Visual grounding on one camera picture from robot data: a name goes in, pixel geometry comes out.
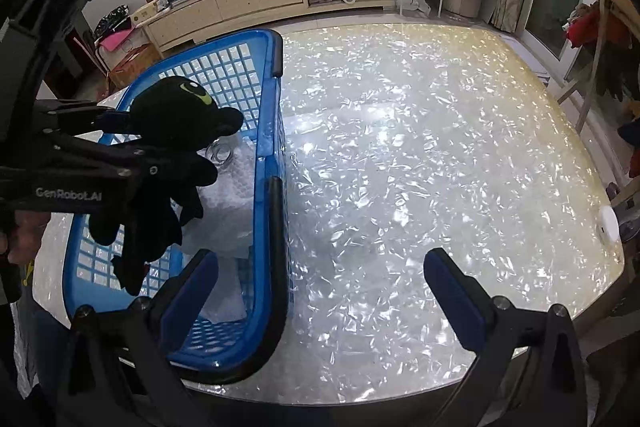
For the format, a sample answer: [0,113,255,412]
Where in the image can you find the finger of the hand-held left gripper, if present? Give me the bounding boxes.
[35,99,151,132]
[47,134,171,188]

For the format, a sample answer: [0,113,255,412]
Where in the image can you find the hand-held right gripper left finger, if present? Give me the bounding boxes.
[57,248,221,427]

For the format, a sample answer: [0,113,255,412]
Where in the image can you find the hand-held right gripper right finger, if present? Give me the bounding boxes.
[424,248,588,427]

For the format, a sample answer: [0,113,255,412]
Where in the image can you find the black plush toy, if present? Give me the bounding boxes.
[89,76,245,297]

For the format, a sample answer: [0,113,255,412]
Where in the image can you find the white fluffy cloth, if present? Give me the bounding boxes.
[195,142,261,253]

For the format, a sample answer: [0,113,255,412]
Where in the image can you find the blue plastic basket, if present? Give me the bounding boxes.
[62,28,291,383]

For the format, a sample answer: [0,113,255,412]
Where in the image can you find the person's left hand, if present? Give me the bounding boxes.
[0,209,53,265]

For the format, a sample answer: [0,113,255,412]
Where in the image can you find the cardboard box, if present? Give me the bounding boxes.
[107,44,161,90]

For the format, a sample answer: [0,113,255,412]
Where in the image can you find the pink cloth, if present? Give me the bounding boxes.
[100,29,133,50]

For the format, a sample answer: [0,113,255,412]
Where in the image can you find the black spotted bag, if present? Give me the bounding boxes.
[94,4,132,40]

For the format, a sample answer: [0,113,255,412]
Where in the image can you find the tissue box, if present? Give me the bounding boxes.
[131,2,173,25]

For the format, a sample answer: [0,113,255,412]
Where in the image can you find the small white round object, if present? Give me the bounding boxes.
[598,206,621,244]

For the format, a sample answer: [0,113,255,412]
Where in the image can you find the white plastic bag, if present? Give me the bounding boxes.
[397,0,431,18]

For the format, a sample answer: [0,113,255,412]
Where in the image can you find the hanging clothes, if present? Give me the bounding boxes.
[565,0,640,108]

